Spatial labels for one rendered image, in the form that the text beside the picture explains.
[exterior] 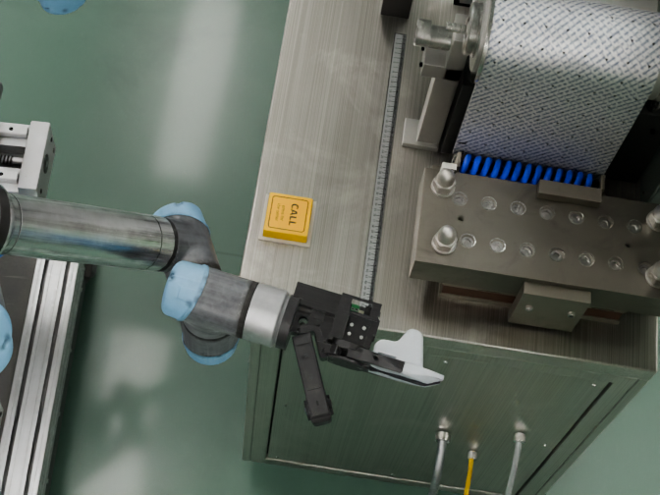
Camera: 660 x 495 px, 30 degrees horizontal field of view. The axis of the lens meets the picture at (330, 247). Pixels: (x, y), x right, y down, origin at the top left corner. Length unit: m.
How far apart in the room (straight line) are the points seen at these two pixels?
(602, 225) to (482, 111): 0.26
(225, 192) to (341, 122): 0.99
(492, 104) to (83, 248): 0.62
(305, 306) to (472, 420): 0.75
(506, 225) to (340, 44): 0.49
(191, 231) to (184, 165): 1.36
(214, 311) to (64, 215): 0.22
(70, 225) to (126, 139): 1.54
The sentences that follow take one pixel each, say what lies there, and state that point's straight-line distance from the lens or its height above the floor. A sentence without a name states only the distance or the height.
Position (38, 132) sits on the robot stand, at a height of 0.77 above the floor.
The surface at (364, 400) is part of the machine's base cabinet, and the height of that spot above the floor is 0.57.
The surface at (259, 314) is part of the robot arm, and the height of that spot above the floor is 1.22.
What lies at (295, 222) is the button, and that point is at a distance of 1.93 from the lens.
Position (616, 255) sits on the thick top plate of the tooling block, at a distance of 1.88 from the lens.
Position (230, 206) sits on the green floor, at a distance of 2.99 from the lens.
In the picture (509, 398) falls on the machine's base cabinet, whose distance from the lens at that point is 2.12.
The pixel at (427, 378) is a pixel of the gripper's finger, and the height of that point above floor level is 1.21.
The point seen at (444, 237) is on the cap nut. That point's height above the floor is 1.07.
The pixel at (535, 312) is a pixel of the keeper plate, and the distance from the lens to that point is 1.88.
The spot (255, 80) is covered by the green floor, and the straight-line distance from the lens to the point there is 3.18.
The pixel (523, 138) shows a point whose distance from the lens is 1.86.
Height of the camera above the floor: 2.63
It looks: 63 degrees down
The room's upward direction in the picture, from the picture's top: 11 degrees clockwise
